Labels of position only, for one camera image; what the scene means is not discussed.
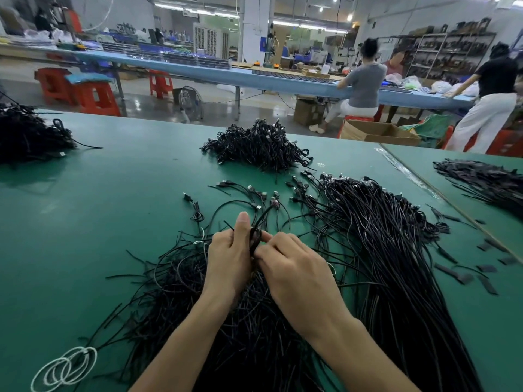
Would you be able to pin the person's right hand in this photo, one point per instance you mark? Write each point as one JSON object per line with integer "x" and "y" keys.
{"x": 302, "y": 281}

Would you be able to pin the person's left hand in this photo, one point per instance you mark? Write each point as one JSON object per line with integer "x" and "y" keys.
{"x": 229, "y": 265}

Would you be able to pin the person's right forearm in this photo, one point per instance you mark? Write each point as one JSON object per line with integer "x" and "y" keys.
{"x": 368, "y": 363}

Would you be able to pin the person's left forearm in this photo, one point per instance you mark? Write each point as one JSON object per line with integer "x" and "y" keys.
{"x": 184, "y": 355}

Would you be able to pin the grey floor fan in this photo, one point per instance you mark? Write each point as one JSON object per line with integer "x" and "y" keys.
{"x": 189, "y": 104}

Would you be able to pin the open cardboard box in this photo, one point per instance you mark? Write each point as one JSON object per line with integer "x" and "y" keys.
{"x": 376, "y": 133}

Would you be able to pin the small cardboard box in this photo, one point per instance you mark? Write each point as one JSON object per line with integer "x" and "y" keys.
{"x": 308, "y": 111}

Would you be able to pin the scattered dark tie pieces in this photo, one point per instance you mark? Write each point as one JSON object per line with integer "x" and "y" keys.
{"x": 489, "y": 285}

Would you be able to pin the long blue workbench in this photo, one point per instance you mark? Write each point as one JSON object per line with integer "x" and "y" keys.
{"x": 245, "y": 77}

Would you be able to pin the red plastic stool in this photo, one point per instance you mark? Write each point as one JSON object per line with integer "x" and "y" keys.
{"x": 505, "y": 143}
{"x": 161, "y": 84}
{"x": 51, "y": 84}

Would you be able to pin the green bag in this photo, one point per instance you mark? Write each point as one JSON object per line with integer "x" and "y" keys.
{"x": 433, "y": 129}

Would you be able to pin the red stool with blue seat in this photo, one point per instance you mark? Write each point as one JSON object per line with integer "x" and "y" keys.
{"x": 94, "y": 98}

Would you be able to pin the white pillar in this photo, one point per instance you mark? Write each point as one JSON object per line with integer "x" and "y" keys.
{"x": 256, "y": 28}

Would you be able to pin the pile of white bags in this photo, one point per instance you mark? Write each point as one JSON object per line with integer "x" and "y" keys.
{"x": 441, "y": 85}

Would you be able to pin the metal storage shelf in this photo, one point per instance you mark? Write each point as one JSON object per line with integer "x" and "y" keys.
{"x": 445, "y": 53}

